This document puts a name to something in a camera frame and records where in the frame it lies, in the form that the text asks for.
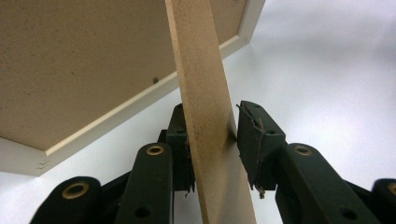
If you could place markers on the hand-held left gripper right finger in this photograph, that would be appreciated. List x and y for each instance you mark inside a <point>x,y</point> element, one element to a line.
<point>260,149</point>

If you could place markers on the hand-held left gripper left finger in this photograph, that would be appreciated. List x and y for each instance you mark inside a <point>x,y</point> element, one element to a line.
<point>179,155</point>

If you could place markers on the wooden picture frame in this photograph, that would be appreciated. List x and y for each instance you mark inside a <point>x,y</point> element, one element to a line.
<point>68,62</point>

